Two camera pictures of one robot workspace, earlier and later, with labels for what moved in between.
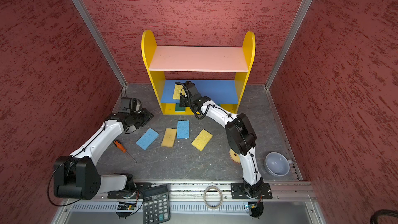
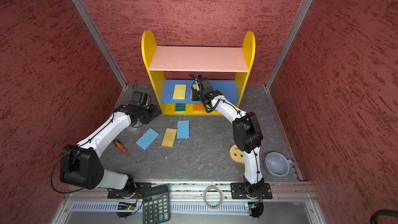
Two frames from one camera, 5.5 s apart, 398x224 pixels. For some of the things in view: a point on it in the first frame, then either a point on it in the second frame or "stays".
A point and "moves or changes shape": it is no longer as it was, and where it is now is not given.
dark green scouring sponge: [179, 109] stays
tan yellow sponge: [169, 137] stays
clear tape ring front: [204, 197] stays
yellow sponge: [202, 140] moves or changes shape
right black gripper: [184, 104] to [196, 98]
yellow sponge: [177, 90] stays
